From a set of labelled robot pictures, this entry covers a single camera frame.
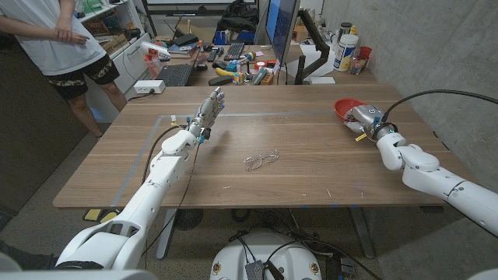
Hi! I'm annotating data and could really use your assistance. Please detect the blue box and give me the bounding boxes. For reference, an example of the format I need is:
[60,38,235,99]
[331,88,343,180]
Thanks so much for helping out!
[213,30,256,45]

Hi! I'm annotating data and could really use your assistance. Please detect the grey table leg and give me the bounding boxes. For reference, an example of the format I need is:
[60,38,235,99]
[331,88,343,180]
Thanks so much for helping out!
[155,208,178,261]
[348,205,377,260]

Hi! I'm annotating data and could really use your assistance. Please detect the black round fan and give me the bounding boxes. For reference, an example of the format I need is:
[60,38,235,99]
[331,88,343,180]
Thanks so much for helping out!
[174,208,205,232]

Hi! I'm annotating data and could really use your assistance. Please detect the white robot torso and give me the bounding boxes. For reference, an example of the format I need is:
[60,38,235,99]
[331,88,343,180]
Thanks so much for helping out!
[209,232,323,280]

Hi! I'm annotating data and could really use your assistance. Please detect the computer monitor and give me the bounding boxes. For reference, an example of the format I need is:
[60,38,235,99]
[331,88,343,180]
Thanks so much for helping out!
[265,0,301,65]

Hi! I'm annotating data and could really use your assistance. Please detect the person in white t-shirt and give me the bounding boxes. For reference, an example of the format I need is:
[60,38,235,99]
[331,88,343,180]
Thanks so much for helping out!
[0,0,128,138]

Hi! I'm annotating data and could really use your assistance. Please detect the white power strip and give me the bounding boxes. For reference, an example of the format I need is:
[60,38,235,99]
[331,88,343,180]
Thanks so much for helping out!
[133,79,167,95]

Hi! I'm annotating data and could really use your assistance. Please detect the white wipes canister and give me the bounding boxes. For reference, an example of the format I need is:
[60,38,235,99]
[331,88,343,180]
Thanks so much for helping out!
[333,33,359,72]

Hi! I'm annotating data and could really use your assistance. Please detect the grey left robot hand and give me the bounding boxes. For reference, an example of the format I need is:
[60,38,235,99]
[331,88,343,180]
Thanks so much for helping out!
[187,86,226,141]

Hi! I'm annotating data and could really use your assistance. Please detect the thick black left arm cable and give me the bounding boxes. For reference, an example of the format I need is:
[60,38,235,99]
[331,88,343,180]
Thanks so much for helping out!
[142,124,188,184]

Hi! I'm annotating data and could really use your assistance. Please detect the dark lid bottle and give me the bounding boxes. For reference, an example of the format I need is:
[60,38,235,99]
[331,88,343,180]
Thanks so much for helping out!
[337,22,353,40]

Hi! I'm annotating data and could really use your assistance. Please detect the black keyboard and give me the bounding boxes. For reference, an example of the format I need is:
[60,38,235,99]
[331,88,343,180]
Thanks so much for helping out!
[223,42,246,61]

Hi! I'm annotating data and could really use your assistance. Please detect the black backpack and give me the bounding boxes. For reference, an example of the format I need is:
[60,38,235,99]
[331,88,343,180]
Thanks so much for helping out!
[216,0,261,34]

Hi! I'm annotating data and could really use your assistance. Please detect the white shelf unit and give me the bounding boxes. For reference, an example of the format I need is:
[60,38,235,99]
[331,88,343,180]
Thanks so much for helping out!
[73,0,153,94]

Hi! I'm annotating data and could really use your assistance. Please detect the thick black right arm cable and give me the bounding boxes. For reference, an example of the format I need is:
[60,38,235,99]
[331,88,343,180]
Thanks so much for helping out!
[383,89,498,124]

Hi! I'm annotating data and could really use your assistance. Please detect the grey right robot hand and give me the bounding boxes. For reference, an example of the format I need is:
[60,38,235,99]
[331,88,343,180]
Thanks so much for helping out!
[344,103,396,143]

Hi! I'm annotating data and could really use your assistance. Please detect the red bowl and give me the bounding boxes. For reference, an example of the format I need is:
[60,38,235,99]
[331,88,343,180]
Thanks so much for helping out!
[333,97,369,124]

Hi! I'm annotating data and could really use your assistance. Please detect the red cup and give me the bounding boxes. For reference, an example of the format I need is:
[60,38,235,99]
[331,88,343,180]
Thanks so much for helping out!
[358,46,373,70]

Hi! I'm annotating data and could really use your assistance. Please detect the black glasses case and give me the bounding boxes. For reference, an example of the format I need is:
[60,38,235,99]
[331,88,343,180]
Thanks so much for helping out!
[208,75,233,87]

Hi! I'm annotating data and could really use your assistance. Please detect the yellow floor pad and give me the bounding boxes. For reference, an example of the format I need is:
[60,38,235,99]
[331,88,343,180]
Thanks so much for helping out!
[82,208,103,222]
[98,209,120,230]

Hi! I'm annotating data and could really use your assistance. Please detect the clear frame eyeglasses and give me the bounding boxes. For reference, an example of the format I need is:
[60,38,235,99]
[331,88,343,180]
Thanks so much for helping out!
[243,149,281,173]

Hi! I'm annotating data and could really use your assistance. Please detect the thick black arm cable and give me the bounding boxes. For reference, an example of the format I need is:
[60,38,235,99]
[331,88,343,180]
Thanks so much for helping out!
[142,124,188,184]
[383,89,498,124]

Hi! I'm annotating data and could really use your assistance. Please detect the white printed roll package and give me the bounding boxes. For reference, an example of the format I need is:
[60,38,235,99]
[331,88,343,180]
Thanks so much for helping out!
[139,40,172,62]

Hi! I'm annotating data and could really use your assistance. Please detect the black laptop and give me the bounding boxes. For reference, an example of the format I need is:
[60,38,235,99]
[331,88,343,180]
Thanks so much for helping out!
[154,48,202,87]

